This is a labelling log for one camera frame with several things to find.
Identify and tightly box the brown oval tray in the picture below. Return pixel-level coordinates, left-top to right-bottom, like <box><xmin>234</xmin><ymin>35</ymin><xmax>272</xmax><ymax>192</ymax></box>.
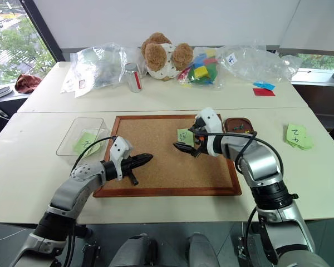
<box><xmin>223</xmin><ymin>117</ymin><xmax>254</xmax><ymax>135</ymax></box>

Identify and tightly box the bag of coloured blocks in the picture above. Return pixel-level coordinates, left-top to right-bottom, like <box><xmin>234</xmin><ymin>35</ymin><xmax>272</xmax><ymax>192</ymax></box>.
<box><xmin>176</xmin><ymin>46</ymin><xmax>227</xmax><ymax>90</ymax></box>

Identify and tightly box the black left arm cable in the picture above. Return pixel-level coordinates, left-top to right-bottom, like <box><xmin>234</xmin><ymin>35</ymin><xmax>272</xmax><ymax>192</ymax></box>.
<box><xmin>70</xmin><ymin>135</ymin><xmax>118</xmax><ymax>177</ymax></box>

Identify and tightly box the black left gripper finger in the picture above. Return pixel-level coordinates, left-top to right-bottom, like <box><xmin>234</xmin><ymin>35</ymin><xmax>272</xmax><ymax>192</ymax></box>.
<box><xmin>130</xmin><ymin>159</ymin><xmax>153</xmax><ymax>169</ymax></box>
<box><xmin>131</xmin><ymin>152</ymin><xmax>154</xmax><ymax>162</ymax></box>

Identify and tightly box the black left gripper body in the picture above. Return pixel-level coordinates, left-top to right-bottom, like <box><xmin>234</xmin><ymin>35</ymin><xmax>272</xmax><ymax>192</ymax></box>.
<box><xmin>117</xmin><ymin>157</ymin><xmax>139</xmax><ymax>186</ymax></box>

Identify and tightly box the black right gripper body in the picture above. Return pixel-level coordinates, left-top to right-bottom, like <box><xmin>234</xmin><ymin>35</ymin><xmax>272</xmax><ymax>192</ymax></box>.
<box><xmin>188</xmin><ymin>117</ymin><xmax>210</xmax><ymax>153</ymax></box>

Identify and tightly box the clear bag with red label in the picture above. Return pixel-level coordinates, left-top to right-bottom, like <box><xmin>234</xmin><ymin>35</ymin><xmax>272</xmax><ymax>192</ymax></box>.
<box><xmin>60</xmin><ymin>42</ymin><xmax>146</xmax><ymax>98</ymax></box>

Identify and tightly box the brown and white plush bear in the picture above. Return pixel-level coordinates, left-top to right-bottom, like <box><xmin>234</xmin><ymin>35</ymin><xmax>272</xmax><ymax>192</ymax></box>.
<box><xmin>140</xmin><ymin>32</ymin><xmax>195</xmax><ymax>82</ymax></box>

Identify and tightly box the green sticky note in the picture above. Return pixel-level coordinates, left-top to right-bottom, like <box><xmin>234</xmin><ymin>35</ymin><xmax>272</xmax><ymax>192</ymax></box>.
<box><xmin>72</xmin><ymin>131</ymin><xmax>101</xmax><ymax>156</ymax></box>
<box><xmin>176</xmin><ymin>128</ymin><xmax>196</xmax><ymax>146</ymax></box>

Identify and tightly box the red paper piece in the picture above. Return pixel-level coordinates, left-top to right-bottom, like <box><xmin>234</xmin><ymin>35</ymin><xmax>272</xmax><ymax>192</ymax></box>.
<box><xmin>252</xmin><ymin>87</ymin><xmax>276</xmax><ymax>97</ymax></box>

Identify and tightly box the clear plastic box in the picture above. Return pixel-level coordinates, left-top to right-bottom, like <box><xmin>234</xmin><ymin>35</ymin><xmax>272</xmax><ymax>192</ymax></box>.
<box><xmin>56</xmin><ymin>117</ymin><xmax>105</xmax><ymax>157</ymax></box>

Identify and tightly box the clear bag with white label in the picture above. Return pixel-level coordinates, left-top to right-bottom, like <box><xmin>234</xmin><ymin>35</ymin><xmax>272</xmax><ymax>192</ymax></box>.
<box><xmin>216</xmin><ymin>41</ymin><xmax>302</xmax><ymax>83</ymax></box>

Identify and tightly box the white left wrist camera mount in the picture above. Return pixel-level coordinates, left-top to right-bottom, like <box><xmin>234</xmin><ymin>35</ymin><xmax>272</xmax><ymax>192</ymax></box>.
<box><xmin>109</xmin><ymin>136</ymin><xmax>135</xmax><ymax>182</ymax></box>

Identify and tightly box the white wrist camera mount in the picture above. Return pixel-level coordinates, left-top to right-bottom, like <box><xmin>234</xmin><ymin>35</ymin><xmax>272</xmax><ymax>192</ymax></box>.
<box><xmin>109</xmin><ymin>136</ymin><xmax>135</xmax><ymax>182</ymax></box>
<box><xmin>194</xmin><ymin>107</ymin><xmax>227</xmax><ymax>158</ymax></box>

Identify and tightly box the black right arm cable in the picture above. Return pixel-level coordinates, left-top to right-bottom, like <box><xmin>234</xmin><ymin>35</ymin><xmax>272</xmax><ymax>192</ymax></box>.
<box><xmin>205</xmin><ymin>131</ymin><xmax>284</xmax><ymax>267</ymax></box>

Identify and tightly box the wood-framed cork board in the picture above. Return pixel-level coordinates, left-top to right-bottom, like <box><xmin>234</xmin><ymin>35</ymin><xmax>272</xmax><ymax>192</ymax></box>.
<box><xmin>92</xmin><ymin>114</ymin><xmax>243</xmax><ymax>199</ymax></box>

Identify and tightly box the glass jar with silver lid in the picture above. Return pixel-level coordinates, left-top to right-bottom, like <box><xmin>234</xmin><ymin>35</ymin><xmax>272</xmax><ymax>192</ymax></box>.
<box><xmin>124</xmin><ymin>62</ymin><xmax>144</xmax><ymax>93</ymax></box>

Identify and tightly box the blue paper piece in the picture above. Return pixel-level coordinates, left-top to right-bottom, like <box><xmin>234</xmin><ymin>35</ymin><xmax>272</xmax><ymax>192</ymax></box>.
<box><xmin>252</xmin><ymin>80</ymin><xmax>276</xmax><ymax>91</ymax></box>

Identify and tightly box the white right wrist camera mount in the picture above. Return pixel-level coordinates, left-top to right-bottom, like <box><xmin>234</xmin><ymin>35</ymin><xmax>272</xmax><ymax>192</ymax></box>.
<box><xmin>194</xmin><ymin>107</ymin><xmax>227</xmax><ymax>158</ymax></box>

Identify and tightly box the dark red cloth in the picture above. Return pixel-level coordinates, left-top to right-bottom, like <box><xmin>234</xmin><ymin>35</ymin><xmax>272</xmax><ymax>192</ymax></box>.
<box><xmin>14</xmin><ymin>73</ymin><xmax>43</xmax><ymax>94</ymax></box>

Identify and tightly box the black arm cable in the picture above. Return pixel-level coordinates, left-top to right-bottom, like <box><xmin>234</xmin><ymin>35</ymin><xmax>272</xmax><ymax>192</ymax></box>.
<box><xmin>70</xmin><ymin>135</ymin><xmax>118</xmax><ymax>177</ymax></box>
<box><xmin>205</xmin><ymin>131</ymin><xmax>284</xmax><ymax>267</ymax></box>

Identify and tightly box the stack of green notes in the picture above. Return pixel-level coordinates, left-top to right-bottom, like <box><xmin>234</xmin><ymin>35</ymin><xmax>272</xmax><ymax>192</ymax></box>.
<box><xmin>283</xmin><ymin>122</ymin><xmax>315</xmax><ymax>151</ymax></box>

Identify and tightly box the black window frame post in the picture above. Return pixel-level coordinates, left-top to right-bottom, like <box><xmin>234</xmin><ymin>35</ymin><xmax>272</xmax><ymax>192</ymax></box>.
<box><xmin>16</xmin><ymin>0</ymin><xmax>67</xmax><ymax>63</ymax></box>

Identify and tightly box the grey rounded robot leg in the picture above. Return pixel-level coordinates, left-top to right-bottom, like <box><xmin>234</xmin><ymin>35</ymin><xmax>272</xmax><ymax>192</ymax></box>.
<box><xmin>185</xmin><ymin>233</ymin><xmax>221</xmax><ymax>267</ymax></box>
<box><xmin>109</xmin><ymin>233</ymin><xmax>160</xmax><ymax>267</ymax></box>

